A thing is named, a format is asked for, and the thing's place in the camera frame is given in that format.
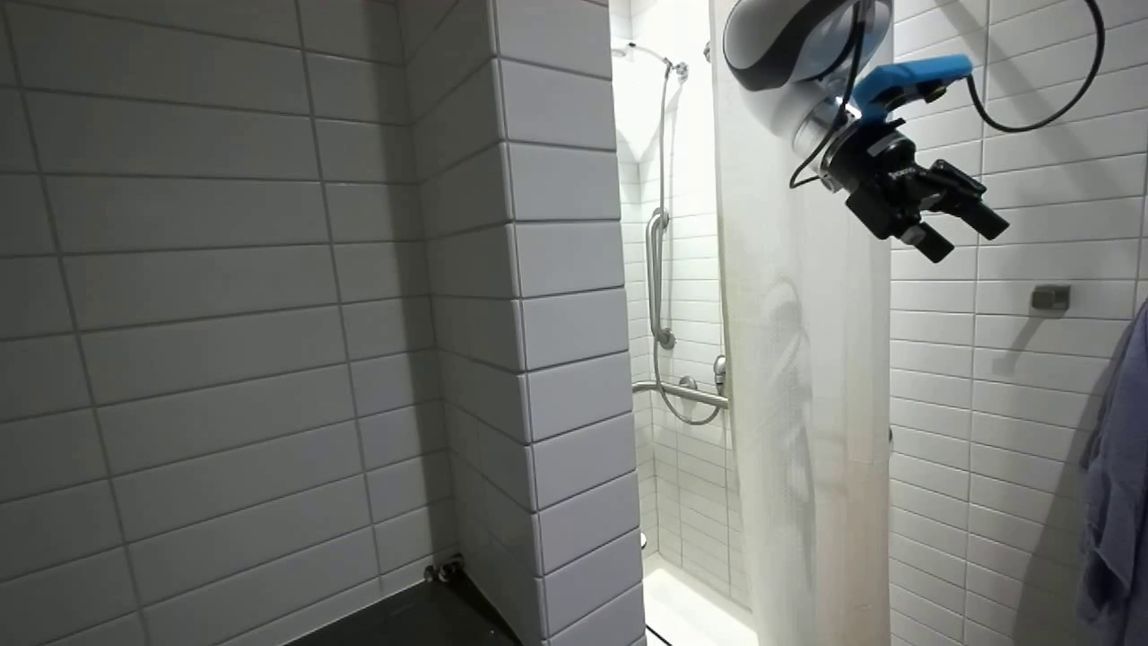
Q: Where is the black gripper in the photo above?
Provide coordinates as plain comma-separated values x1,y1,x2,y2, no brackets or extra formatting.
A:
824,119,1008,261

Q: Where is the white shower curtain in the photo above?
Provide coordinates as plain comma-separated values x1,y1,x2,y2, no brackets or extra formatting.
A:
712,0,891,646

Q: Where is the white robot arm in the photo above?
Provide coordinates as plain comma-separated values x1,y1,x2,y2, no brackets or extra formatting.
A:
722,0,1008,261

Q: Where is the blue hanging towel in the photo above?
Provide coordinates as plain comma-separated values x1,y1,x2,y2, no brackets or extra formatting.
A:
1079,305,1148,646

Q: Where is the metal wall hook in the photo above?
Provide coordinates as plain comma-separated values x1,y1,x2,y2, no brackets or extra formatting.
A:
1029,283,1072,316

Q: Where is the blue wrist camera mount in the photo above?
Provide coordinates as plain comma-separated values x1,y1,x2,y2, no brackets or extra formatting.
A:
852,53,973,121

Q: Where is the chrome shower hose rail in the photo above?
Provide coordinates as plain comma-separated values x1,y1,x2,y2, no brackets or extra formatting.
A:
613,40,731,432

